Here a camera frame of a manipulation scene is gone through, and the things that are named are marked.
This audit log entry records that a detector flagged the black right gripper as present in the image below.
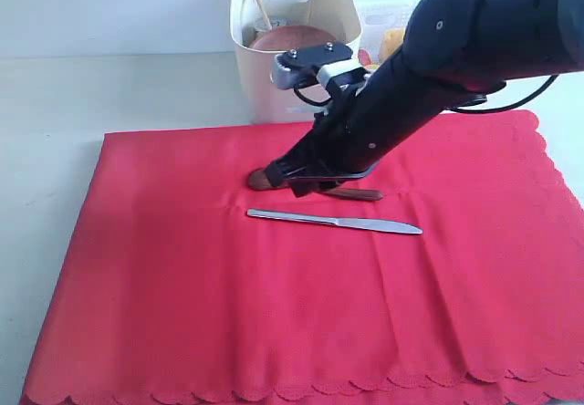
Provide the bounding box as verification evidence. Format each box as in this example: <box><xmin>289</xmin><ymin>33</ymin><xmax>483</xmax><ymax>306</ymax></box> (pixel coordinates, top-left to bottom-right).
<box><xmin>264</xmin><ymin>48</ymin><xmax>461</xmax><ymax>198</ymax></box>

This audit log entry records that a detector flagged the dark wooden spoon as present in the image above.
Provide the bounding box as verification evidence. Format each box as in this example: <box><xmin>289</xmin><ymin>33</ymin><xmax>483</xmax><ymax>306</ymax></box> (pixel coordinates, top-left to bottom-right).
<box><xmin>246</xmin><ymin>168</ymin><xmax>384</xmax><ymax>202</ymax></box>

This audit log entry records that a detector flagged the steel table knife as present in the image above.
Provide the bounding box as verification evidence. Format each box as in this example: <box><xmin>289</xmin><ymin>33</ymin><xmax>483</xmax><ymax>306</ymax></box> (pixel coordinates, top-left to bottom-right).
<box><xmin>246</xmin><ymin>209</ymin><xmax>423</xmax><ymax>235</ymax></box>

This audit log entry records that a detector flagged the brown wooden plate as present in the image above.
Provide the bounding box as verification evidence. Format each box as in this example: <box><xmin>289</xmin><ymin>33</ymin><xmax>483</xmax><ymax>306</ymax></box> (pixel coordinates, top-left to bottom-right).
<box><xmin>249</xmin><ymin>25</ymin><xmax>337</xmax><ymax>51</ymax></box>

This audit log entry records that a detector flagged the red sausage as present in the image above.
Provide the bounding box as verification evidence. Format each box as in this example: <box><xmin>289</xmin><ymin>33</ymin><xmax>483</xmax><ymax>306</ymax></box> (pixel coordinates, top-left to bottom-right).
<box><xmin>358</xmin><ymin>48</ymin><xmax>371</xmax><ymax>67</ymax></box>

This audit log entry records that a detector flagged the red scalloped table cloth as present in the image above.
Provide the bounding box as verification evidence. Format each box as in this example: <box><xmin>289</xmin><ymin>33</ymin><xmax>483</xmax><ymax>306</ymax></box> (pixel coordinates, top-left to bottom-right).
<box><xmin>21</xmin><ymin>110</ymin><xmax>583</xmax><ymax>404</ymax></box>

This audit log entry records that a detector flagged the yellow cheese wedge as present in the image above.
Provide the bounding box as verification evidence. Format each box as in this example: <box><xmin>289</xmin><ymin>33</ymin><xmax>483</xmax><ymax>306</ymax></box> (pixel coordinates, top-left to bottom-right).
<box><xmin>379</xmin><ymin>27</ymin><xmax>405</xmax><ymax>63</ymax></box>

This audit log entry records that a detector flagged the wooden chopstick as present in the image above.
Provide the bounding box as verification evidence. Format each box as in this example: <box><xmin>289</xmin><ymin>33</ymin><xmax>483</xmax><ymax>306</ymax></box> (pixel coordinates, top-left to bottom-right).
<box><xmin>255</xmin><ymin>0</ymin><xmax>273</xmax><ymax>31</ymax></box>

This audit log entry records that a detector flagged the stainless steel cup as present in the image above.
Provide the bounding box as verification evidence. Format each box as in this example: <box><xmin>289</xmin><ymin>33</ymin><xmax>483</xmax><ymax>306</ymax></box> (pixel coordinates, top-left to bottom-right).
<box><xmin>254</xmin><ymin>16</ymin><xmax>290</xmax><ymax>34</ymax></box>

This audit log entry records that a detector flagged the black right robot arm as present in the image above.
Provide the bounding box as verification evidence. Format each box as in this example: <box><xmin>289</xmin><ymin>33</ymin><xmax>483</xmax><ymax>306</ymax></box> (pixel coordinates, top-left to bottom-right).
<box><xmin>264</xmin><ymin>0</ymin><xmax>583</xmax><ymax>197</ymax></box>

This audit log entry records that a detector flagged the cream plastic bin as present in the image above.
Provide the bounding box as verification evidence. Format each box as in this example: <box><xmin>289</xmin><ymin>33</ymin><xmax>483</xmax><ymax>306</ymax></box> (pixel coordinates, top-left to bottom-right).
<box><xmin>230</xmin><ymin>0</ymin><xmax>361</xmax><ymax>123</ymax></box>

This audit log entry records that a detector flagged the white perforated plastic basket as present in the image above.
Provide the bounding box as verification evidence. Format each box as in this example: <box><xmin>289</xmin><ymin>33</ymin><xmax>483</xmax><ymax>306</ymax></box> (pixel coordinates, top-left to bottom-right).
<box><xmin>358</xmin><ymin>1</ymin><xmax>415</xmax><ymax>65</ymax></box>

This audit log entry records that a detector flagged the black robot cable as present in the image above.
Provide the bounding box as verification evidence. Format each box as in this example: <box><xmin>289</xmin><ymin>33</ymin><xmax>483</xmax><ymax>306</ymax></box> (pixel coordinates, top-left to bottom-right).
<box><xmin>449</xmin><ymin>74</ymin><xmax>560</xmax><ymax>115</ymax></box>

